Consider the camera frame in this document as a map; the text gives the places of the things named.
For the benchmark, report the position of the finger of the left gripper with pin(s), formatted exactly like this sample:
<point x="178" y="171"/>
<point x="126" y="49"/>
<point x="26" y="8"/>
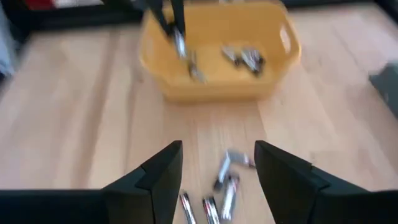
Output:
<point x="178" y="15"/>
<point x="160" y="12"/>

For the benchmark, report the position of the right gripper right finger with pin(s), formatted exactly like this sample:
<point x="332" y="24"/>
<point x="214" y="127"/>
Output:
<point x="292" y="199"/>

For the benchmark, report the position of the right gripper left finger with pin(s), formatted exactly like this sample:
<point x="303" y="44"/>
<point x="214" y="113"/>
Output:
<point x="149" y="199"/>

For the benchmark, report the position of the silver AA battery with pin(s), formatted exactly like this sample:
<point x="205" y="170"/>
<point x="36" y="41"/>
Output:
<point x="223" y="169"/>
<point x="180" y="45"/>
<point x="230" y="196"/>
<point x="241" y="158"/>
<point x="195" y="70"/>
<point x="188" y="210"/>
<point x="230" y="55"/>
<point x="211" y="211"/>
<point x="252" y="60"/>

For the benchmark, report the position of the yellow plastic bin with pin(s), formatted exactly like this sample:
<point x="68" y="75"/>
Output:
<point x="217" y="87"/>

